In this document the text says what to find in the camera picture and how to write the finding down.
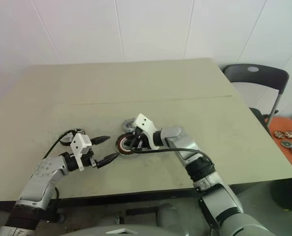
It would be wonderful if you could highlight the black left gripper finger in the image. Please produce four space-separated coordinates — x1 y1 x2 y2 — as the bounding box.
90 135 111 146
96 153 119 170

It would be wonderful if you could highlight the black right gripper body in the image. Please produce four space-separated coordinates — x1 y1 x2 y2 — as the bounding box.
126 126 148 149

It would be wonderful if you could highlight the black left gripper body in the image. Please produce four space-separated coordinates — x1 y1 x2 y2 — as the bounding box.
81 148 99 170

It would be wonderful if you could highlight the silver spoked rotor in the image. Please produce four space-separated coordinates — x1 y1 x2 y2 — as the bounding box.
121 118 137 133

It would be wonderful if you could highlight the silver robot torso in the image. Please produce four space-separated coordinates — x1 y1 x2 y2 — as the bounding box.
72 222 166 236

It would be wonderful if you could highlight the black folding chair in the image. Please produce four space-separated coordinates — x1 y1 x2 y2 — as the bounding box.
222 63 291 131

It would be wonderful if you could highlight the orange tray with wheels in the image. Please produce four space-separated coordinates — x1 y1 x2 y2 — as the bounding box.
263 117 292 171

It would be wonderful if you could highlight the black round bin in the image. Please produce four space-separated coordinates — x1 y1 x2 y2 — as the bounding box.
270 167 292 211

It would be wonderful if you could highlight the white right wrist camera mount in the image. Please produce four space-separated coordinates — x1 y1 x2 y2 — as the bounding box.
133 113 162 150

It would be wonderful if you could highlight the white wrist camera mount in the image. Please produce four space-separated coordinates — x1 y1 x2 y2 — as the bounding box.
133 113 162 150
71 132 93 172

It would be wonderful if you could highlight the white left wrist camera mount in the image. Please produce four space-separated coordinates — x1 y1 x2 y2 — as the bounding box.
71 132 93 172

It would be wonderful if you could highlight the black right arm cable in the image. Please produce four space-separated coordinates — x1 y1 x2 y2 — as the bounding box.
133 148 213 168

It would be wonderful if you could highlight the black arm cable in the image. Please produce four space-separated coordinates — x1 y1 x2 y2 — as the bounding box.
133 148 213 168
43 129 80 223

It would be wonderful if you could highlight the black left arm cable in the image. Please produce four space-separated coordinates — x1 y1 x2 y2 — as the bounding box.
43 129 80 223

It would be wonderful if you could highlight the black table frame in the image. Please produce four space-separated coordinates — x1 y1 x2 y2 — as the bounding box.
0 188 203 210

